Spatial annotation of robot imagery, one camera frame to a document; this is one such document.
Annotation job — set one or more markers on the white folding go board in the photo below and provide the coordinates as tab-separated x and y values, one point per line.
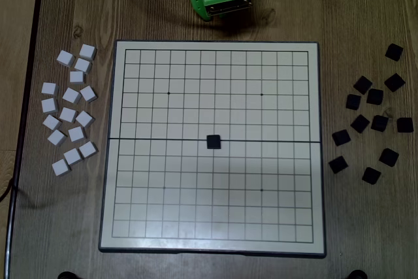
196	194

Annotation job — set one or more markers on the dark metal table edge rail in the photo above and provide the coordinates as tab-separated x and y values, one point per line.
9	226

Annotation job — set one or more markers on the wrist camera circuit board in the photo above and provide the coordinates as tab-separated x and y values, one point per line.
228	7

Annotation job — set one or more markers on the white cube stone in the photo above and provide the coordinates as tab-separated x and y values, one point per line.
72	156
57	137
49	105
85	118
88	93
65	58
88	149
49	89
52	122
76	134
77	77
67	114
83	65
61	167
87	51
71	95

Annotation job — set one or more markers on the black stand foot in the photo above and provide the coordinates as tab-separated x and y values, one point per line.
67	275
357	275

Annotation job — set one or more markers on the black square stone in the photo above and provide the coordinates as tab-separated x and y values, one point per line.
375	96
371	175
394	82
405	124
214	141
388	157
353	101
394	52
362	84
360	123
379	123
338	164
341	137

